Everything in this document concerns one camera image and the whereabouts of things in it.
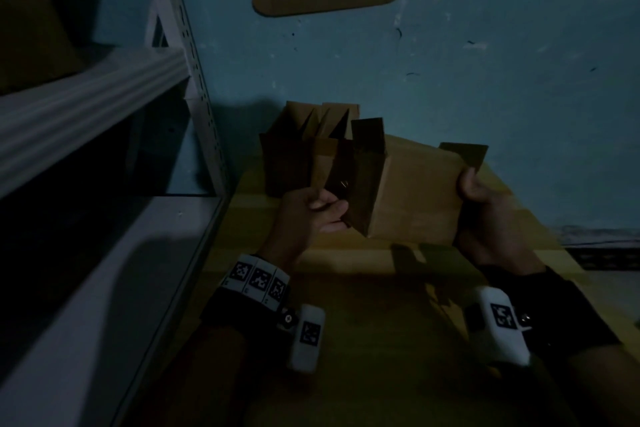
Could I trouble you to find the person's right hand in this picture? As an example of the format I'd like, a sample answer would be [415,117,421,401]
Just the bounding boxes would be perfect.
[452,166,549,277]

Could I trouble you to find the person's left hand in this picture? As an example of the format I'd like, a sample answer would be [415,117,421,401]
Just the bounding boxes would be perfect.
[259,186,351,274]

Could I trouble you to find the person's left forearm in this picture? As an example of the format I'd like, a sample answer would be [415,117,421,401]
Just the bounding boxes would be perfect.
[122,321,283,427]

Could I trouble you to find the person's right forearm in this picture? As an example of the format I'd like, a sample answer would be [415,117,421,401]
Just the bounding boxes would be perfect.
[562,341,640,427]

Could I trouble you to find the black left wristband with markers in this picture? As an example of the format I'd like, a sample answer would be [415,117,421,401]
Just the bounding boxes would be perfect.
[199,253,295,338]

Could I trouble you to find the black wristband with markers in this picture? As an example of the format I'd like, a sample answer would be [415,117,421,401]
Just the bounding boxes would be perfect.
[199,253,295,338]
[479,265,622,368]

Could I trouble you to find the black right wristband with markers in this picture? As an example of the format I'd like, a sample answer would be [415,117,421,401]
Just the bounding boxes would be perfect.
[479,265,622,368]

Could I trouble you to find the black patterned strip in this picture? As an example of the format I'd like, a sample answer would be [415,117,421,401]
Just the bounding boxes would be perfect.
[553,225,640,272]

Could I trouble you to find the white metal shelf rack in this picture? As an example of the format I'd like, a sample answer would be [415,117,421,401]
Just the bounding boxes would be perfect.
[0,0,232,427]

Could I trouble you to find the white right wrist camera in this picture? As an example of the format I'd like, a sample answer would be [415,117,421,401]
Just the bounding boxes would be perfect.
[461,286,534,368]

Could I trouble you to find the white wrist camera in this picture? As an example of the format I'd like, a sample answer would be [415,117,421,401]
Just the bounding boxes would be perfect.
[461,286,534,368]
[285,303,327,374]

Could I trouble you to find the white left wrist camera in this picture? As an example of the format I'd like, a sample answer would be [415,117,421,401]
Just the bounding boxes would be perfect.
[285,303,327,374]

